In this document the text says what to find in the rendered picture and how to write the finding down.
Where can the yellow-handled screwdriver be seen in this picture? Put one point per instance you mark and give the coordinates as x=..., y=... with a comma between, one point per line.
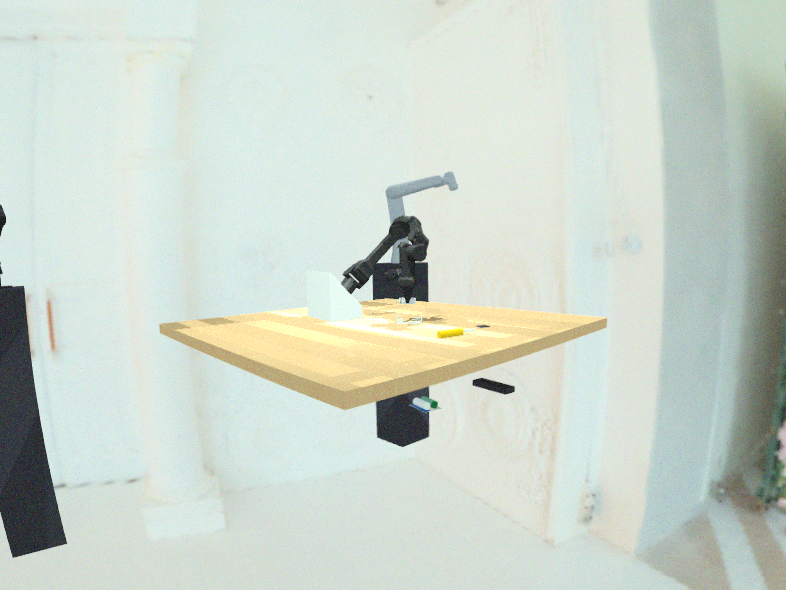
x=452, y=333

